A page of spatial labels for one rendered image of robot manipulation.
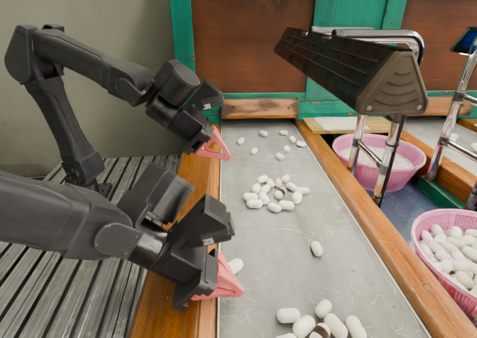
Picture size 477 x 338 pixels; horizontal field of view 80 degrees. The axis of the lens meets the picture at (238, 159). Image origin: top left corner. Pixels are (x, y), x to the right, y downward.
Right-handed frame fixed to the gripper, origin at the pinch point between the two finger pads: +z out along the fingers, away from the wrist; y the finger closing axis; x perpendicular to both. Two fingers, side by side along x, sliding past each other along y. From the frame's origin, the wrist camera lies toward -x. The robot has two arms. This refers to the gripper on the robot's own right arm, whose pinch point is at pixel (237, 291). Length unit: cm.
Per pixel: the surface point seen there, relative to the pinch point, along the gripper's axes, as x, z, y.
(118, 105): 58, -45, 156
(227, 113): -3, -3, 73
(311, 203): -10.3, 15.8, 25.1
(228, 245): 2.5, 0.3, 12.1
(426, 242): -22.7, 31.4, 11.7
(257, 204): -3.1, 4.6, 23.1
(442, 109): -57, 60, 73
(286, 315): -4.2, 5.4, -4.1
